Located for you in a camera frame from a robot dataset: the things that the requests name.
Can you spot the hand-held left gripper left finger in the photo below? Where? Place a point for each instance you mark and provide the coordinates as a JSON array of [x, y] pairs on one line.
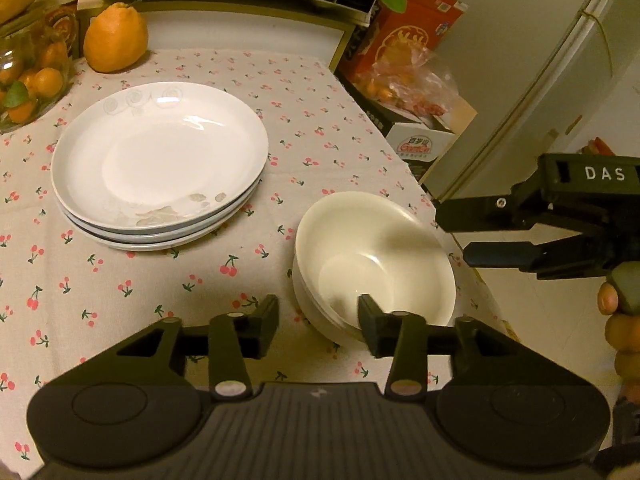
[[267, 321]]

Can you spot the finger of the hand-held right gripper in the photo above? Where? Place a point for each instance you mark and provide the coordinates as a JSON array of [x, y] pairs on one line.
[[475, 215], [500, 256]]

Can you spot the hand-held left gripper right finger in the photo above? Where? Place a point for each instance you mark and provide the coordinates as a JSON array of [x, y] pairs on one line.
[[367, 325]]

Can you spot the large cream bowl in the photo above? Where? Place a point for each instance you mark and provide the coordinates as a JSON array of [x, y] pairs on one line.
[[321, 326]]

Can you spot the medium cream bowl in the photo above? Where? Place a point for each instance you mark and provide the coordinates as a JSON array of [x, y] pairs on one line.
[[390, 240]]

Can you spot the blue patterned plate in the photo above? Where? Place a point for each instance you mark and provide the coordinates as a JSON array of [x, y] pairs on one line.
[[90, 225], [150, 246]]

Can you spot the white swirl-pattern plate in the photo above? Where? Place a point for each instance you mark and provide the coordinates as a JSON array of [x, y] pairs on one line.
[[165, 160]]

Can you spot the person's right hand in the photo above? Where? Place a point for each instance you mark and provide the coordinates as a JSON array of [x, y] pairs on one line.
[[625, 332]]

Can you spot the black and white cardboard box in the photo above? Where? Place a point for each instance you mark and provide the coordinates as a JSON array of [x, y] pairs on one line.
[[415, 147]]

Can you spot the cherry print tablecloth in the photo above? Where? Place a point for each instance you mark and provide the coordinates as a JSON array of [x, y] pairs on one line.
[[150, 300]]

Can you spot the plastic bag of oranges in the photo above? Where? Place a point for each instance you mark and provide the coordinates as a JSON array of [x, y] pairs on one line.
[[415, 85]]

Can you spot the refrigerator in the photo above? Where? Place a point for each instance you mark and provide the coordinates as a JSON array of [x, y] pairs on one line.
[[550, 60]]

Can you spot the red carton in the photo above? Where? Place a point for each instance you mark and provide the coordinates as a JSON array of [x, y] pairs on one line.
[[420, 25]]

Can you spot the pile of kumquats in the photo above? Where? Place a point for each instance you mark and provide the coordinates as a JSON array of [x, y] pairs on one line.
[[42, 82]]

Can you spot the clear glass jar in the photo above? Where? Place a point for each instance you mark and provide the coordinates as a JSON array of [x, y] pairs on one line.
[[20, 35]]

